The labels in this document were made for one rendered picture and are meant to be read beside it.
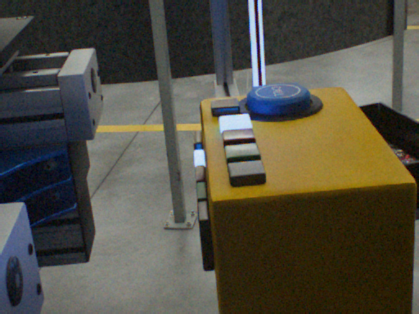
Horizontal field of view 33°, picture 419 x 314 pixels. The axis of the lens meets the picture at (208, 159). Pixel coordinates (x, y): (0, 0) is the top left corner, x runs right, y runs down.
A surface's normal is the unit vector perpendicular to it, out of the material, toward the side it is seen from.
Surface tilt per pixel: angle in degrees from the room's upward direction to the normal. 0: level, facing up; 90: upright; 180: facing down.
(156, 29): 90
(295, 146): 0
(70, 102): 90
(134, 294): 0
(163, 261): 0
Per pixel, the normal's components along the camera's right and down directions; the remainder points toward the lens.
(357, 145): -0.08, -0.92
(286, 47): 0.40, 0.33
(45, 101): 0.04, 0.38
